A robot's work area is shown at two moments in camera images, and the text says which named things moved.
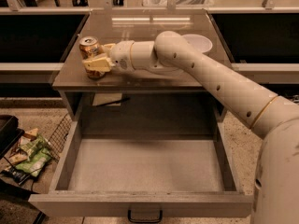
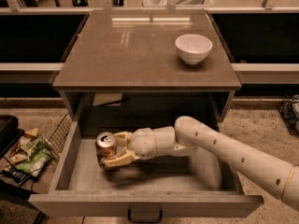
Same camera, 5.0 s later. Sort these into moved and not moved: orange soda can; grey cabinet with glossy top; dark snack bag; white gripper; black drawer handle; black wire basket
Moved: white gripper; orange soda can
Not moved: black wire basket; dark snack bag; grey cabinet with glossy top; black drawer handle
